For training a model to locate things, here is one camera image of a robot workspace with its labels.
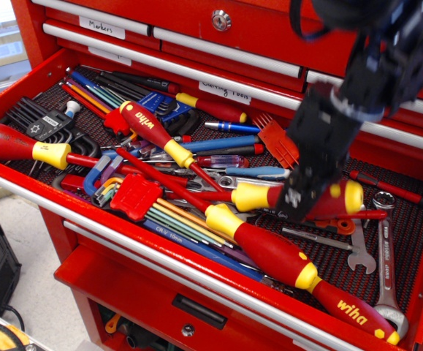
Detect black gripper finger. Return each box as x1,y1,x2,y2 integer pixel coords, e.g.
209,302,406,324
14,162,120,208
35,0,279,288
276,166,317,222
305,162,346,219

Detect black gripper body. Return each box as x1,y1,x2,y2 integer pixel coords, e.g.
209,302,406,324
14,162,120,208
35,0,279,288
286,83,362,183

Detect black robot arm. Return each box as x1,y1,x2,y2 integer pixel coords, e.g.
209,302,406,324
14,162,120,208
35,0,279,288
276,1,423,222

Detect red plastic comb holder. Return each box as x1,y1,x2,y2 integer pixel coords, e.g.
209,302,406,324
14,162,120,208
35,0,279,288
252,113,300,170

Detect black red precision screwdriver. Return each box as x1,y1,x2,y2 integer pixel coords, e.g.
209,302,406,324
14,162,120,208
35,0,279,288
196,143,264,156

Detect large red yellow wiha screwdriver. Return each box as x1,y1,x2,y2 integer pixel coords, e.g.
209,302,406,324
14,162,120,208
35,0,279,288
116,148,400,345

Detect silver adjustable wrench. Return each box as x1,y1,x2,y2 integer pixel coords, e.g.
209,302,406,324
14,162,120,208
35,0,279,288
216,175,283,189

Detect small red black screwdriver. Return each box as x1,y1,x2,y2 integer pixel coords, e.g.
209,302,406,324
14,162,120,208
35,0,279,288
346,170,423,209

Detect small open end wrench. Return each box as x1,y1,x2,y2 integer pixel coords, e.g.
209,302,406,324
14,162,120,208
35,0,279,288
347,219,376,275

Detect blue metal precision screwdriver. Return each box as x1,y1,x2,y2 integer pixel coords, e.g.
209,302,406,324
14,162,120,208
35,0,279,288
205,121,260,135

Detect black red drawer liner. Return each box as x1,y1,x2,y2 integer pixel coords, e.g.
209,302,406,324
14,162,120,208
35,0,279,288
2,77,423,314

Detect open red drawer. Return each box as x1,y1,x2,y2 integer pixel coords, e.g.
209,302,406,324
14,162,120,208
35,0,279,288
0,48,423,350

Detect red yellow screwdriver back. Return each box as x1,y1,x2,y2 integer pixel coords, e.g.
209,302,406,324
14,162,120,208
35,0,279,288
175,93,248,123

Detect white cutting tools label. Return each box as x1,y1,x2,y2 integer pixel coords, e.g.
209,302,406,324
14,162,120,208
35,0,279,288
199,81,252,105

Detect red yellow wiha screwdriver centre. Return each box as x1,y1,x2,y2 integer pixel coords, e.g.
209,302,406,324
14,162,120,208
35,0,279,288
119,101,224,192

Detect silver combination wrench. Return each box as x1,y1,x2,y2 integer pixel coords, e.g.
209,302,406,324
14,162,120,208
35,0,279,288
373,191,409,339

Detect blue hex key 10mm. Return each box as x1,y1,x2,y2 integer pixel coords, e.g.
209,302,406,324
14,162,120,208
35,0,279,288
83,162,267,282

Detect silver cabinet lock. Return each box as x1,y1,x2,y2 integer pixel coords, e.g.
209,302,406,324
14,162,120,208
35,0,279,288
211,10,232,31

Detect red tool cabinet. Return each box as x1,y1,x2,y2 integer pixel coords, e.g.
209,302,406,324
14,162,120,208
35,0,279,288
9,0,423,351

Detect black red screwdriver back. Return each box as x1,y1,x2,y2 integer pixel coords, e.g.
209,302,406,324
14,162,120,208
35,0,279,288
100,71,180,94

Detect blue hex key holder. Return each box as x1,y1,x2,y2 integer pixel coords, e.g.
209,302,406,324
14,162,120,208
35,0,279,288
137,92,192,123

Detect red hex key holder front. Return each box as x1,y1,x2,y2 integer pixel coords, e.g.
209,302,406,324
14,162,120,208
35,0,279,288
110,174,163,221

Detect red hex key holder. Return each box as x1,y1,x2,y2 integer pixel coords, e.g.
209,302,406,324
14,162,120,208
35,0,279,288
110,174,163,221
104,108,131,137

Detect red hex key holder back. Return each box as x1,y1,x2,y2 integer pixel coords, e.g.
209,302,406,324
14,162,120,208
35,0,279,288
104,108,131,137

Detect white markers label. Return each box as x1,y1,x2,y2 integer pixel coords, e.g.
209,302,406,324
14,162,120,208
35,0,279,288
79,16,126,39

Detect black torx key holder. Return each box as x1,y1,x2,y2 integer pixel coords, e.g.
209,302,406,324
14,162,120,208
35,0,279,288
5,97,80,143

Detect light blue handled tool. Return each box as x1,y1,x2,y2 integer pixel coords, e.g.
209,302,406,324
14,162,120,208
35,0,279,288
225,166,291,180

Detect clear red handle screwdriver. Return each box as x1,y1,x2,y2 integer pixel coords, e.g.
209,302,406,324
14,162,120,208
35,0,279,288
148,154,250,170

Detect blue handled screwdriver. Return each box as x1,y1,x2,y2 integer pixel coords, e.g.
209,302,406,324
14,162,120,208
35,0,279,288
180,135,260,153

